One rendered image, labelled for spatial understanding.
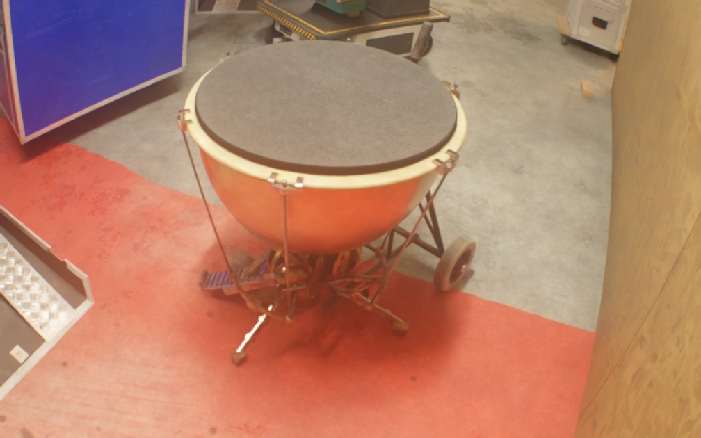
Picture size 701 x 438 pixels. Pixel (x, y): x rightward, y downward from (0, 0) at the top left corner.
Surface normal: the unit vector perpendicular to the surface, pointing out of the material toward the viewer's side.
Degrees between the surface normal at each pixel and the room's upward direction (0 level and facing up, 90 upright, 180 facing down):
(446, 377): 0
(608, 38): 90
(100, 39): 90
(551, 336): 0
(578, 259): 0
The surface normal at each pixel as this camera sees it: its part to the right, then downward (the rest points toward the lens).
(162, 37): 0.73, 0.49
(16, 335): 0.15, -0.77
